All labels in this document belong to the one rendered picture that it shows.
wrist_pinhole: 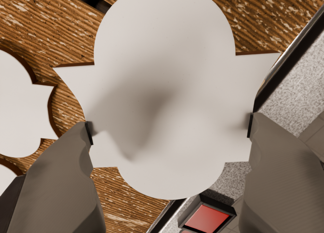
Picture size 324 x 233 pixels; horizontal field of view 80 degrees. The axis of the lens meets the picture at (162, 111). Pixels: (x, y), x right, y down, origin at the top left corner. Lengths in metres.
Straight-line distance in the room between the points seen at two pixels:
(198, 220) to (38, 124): 0.30
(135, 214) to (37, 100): 0.24
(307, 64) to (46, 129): 0.34
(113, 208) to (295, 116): 0.31
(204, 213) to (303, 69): 0.27
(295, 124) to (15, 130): 0.38
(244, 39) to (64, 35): 0.20
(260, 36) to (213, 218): 0.30
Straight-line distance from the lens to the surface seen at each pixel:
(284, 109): 0.32
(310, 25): 0.30
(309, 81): 0.32
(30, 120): 0.29
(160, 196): 0.16
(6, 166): 0.35
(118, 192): 0.34
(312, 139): 1.77
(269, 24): 0.26
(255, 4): 0.25
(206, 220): 0.41
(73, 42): 0.24
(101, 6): 0.25
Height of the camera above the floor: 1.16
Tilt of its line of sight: 65 degrees down
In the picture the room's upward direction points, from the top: 178 degrees clockwise
